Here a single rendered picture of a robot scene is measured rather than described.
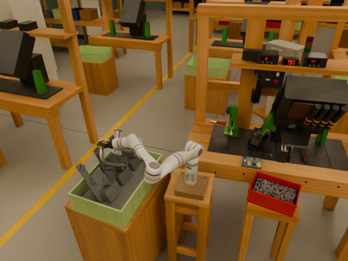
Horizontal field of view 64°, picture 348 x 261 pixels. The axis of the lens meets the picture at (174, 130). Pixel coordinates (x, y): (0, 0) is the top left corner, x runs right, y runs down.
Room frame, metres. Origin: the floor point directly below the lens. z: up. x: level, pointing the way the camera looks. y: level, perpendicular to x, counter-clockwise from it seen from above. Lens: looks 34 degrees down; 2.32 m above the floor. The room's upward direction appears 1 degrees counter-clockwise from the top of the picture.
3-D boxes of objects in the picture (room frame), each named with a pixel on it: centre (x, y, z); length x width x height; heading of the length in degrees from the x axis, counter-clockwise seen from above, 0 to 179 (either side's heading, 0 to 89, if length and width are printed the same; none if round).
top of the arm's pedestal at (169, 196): (1.48, -0.11, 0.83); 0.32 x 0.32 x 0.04; 75
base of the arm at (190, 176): (1.49, -0.12, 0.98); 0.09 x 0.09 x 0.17; 77
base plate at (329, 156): (1.87, -0.86, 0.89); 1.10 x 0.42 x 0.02; 74
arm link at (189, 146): (1.49, -0.12, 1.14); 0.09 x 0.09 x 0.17; 50
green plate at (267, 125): (1.83, -0.77, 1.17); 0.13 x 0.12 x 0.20; 74
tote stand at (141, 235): (1.55, 0.42, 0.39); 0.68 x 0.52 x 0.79; 154
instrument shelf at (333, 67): (2.13, -0.93, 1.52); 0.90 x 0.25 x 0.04; 74
